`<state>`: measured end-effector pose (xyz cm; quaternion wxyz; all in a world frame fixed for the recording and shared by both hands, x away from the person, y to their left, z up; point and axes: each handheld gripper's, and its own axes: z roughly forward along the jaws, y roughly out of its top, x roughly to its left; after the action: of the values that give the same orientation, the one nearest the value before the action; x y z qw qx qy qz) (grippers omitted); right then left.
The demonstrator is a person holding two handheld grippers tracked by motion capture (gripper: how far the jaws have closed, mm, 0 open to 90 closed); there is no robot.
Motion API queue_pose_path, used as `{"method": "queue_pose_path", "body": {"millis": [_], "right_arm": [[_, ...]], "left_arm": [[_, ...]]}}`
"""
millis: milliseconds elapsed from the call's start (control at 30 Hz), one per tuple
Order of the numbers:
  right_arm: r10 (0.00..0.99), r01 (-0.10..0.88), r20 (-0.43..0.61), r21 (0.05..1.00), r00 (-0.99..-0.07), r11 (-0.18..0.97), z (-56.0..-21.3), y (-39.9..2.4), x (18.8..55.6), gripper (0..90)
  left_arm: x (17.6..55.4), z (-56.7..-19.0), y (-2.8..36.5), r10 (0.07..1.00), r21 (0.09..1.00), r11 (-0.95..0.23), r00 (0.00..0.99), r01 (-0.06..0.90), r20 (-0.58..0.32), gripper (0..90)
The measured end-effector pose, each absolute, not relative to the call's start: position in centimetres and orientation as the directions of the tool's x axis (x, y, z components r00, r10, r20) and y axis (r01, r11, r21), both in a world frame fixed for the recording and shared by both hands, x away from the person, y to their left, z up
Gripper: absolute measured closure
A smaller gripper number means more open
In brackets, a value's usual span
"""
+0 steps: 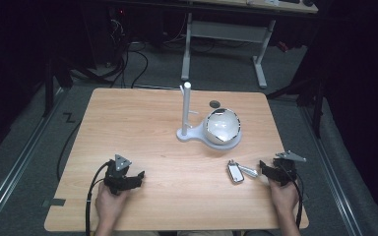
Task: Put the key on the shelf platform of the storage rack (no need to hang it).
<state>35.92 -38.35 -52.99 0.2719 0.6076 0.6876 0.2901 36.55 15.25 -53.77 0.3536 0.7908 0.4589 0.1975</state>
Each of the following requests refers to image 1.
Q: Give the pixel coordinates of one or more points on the silver car key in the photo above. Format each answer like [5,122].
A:
[235,172]

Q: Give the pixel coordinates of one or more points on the person's left hand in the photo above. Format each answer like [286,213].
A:
[109,205]

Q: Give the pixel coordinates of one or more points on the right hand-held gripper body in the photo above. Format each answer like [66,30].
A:
[285,170]

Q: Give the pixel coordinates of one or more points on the round table grommet hole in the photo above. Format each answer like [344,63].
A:
[214,104]

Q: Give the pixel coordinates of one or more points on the person's right hand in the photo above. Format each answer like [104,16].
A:
[283,198]

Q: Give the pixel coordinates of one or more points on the desk with white legs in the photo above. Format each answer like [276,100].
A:
[226,31]

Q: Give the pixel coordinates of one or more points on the metal floor rail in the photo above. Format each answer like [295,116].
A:
[329,170]
[13,164]

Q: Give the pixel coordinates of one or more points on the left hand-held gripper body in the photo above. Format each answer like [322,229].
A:
[116,180]

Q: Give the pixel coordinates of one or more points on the white stand with post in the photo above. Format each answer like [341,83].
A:
[186,111]

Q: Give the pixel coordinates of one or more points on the black metal stand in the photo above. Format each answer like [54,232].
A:
[50,82]
[308,95]

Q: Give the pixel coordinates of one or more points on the black tape strip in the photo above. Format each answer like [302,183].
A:
[54,202]

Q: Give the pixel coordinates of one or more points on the white bowl with dark rim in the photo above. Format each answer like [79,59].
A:
[222,126]

